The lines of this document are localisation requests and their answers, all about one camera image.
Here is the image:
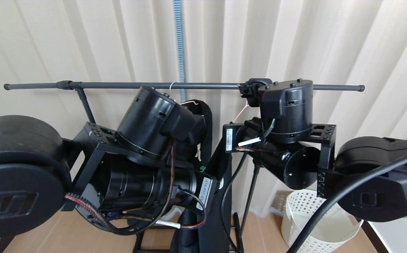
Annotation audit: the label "black garment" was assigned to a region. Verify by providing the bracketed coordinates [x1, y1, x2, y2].
[170, 139, 241, 253]

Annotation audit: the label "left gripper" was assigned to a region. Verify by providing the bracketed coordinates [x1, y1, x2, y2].
[100, 163, 217, 215]

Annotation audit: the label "black clothes rack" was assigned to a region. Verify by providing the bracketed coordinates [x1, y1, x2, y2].
[4, 80, 365, 253]

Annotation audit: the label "pink clothes hanger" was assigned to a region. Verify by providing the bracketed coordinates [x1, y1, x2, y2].
[169, 82, 200, 106]
[233, 100, 250, 122]

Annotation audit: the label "beige curtain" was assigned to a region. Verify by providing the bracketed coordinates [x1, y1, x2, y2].
[0, 0, 407, 218]

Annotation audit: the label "black shorts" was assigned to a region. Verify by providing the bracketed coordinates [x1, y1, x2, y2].
[189, 99, 214, 173]

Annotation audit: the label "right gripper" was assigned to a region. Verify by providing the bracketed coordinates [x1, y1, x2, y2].
[224, 118, 322, 190]

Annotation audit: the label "white laundry basket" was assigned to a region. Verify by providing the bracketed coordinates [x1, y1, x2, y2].
[281, 190, 364, 253]

